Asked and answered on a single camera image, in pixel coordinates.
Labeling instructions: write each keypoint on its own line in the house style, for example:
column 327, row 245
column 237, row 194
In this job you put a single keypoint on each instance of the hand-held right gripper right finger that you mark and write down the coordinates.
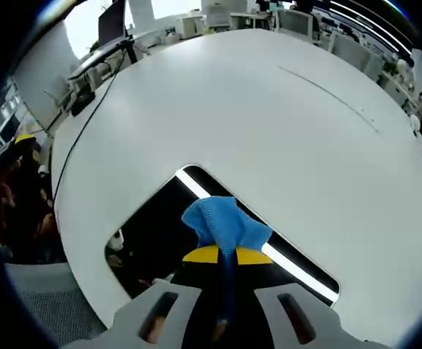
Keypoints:
column 258, row 272

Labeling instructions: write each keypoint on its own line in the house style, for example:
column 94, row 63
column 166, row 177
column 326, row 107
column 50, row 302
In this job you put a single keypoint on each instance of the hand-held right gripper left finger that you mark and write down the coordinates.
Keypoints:
column 193, row 276

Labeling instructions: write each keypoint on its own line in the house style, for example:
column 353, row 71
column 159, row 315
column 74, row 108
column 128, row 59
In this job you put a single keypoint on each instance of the blue cleaning cloth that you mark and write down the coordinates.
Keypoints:
column 225, row 223

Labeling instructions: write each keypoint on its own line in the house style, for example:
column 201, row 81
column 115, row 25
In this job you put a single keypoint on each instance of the black mirror with white frame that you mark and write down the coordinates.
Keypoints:
column 160, row 225

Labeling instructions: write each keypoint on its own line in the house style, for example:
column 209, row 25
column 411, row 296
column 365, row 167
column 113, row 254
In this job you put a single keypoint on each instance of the black power adapter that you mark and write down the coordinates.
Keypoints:
column 83, row 103

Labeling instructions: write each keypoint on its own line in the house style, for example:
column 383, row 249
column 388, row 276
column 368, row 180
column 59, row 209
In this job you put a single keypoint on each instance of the black desk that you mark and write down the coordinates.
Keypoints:
column 98, row 58

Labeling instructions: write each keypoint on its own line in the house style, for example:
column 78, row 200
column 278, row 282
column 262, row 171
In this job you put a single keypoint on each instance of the grey mesh office chair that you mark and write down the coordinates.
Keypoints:
column 58, row 301

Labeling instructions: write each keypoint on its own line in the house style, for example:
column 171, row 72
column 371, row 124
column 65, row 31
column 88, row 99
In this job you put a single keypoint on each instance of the dark computer monitor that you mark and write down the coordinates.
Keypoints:
column 112, row 23

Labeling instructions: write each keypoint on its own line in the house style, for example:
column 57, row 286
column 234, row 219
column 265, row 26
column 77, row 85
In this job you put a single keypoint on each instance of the small white table object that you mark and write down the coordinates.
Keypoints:
column 414, row 123

